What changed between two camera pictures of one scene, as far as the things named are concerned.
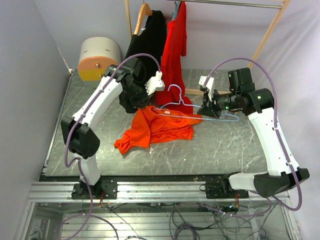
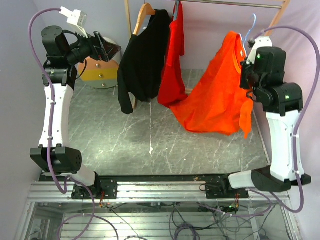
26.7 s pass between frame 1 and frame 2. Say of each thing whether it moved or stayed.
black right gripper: moved
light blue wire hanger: moved
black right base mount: stayed
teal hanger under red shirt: stayed
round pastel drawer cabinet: stayed
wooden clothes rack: stayed
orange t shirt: moved
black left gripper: moved
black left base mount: stayed
